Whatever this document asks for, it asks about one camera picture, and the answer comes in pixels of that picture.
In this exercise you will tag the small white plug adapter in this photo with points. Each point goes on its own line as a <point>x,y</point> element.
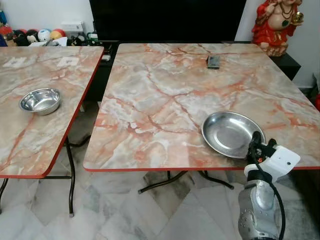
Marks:
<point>106,58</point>

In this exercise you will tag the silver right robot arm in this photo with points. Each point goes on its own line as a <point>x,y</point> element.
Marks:
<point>257,205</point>

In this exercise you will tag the white and blue toy ball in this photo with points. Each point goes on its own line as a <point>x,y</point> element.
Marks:
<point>44,35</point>

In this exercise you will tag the white wall socket box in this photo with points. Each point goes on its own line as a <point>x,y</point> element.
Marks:
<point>72,27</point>

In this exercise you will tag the small black box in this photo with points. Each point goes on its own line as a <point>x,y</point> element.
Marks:
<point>213,62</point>

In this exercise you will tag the shallow steel plate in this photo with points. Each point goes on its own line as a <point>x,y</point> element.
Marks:
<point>227,132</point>

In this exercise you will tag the small steel bowl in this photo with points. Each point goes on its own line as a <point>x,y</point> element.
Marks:
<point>40,101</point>

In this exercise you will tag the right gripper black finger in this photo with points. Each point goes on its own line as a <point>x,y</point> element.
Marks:
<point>258,137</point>
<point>272,143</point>

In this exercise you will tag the red laughing Buddha statue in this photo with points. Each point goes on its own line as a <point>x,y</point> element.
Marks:
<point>272,30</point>

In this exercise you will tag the red cloth bag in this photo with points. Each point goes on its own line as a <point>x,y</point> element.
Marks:
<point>317,101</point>

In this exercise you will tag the orange and red toy ball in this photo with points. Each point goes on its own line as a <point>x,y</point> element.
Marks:
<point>58,34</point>

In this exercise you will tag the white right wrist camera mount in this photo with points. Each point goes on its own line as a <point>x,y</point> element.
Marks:
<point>282,161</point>

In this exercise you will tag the marble-pattern red-edged folding table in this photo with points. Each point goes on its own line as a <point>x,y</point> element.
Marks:
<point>170,105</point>
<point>30,135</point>

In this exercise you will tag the black television screen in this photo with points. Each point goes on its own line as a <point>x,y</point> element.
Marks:
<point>167,20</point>

